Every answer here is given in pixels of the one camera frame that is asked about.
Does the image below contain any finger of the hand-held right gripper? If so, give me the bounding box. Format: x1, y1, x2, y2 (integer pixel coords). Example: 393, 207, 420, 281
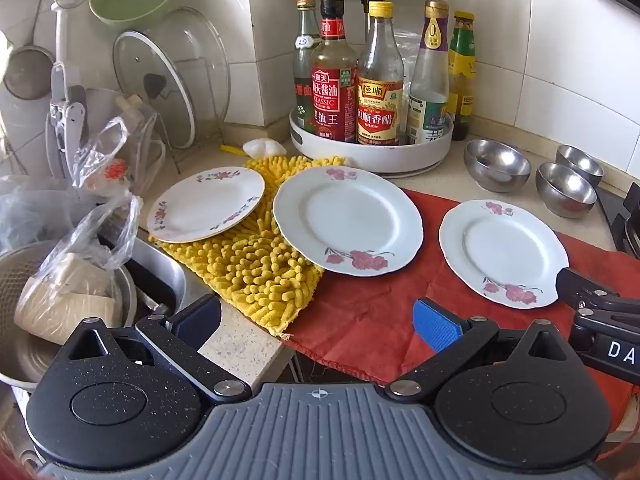
556, 267, 640, 313

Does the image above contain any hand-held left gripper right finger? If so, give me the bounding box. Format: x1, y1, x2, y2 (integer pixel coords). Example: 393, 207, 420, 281
384, 297, 573, 402

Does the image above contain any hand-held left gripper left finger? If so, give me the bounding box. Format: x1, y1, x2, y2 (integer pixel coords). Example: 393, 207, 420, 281
65, 294, 252, 404

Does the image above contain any medium white floral plate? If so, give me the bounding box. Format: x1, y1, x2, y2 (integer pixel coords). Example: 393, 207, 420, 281
439, 199, 570, 309

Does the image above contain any small steel bowl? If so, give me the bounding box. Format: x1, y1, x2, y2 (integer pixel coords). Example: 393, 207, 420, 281
555, 144, 605, 186
536, 162, 598, 218

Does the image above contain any small floral rim plate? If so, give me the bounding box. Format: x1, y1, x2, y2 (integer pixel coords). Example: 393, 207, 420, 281
146, 166, 266, 244

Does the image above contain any large white floral plate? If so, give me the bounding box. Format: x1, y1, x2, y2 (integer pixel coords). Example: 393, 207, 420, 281
273, 166, 424, 276

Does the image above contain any large steel bowl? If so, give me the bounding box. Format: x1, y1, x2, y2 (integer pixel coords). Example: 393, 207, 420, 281
463, 139, 532, 193

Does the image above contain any red cloth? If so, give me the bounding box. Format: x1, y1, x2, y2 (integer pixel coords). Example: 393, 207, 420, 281
287, 189, 640, 426

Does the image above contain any steel sink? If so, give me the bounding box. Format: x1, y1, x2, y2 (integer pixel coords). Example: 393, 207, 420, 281
95, 230, 221, 322

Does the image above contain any yellow chenille cloth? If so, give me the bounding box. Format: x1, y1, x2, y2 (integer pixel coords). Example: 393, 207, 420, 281
150, 156, 347, 338

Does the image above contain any black gas stove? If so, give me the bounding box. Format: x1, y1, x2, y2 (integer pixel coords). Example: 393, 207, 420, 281
597, 189, 640, 257

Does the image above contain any bagged beige block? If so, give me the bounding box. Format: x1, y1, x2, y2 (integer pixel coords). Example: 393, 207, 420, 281
14, 252, 125, 346

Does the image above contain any metal pot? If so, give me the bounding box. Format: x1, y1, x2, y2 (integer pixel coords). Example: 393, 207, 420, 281
0, 240, 139, 392

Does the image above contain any clear plastic bag red print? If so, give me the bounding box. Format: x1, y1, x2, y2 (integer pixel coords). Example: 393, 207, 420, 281
72, 94, 167, 197

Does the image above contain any white crumpled wrapper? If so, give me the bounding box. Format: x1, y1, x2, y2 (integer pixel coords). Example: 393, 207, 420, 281
243, 138, 286, 158

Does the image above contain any white two-tier rotating rack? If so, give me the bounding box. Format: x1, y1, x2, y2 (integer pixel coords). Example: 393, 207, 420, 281
289, 0, 455, 178

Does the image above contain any crumpled clear plastic bag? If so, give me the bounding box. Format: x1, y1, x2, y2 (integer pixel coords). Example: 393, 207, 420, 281
0, 174, 146, 272

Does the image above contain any vinegar bottle yellow cap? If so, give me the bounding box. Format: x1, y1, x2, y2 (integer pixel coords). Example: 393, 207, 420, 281
356, 1, 405, 146

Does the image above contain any clear bottle purple label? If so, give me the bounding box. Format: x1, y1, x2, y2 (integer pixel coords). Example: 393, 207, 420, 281
406, 0, 451, 146

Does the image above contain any white kitchen tool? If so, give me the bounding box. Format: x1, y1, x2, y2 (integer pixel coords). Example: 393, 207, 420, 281
46, 0, 92, 177

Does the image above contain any bottle green yellow label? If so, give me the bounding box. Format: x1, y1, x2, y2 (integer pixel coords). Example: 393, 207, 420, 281
447, 11, 476, 141

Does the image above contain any soy sauce bottle red label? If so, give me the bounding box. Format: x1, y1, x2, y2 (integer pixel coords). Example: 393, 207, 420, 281
310, 0, 359, 144

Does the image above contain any glass pot lid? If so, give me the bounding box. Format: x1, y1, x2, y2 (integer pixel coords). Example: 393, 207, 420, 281
112, 7, 231, 149

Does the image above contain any glass bottle green label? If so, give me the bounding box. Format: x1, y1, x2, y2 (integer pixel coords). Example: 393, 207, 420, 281
292, 0, 322, 133

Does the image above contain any clear plastic bag in rack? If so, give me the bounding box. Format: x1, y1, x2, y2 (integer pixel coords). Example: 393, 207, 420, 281
395, 25, 426, 92

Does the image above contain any metal mesh strainer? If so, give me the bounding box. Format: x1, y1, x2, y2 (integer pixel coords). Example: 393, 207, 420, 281
2, 0, 57, 101

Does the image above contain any wire lid stand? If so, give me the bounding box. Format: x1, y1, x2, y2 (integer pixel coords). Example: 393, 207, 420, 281
150, 107, 227, 172

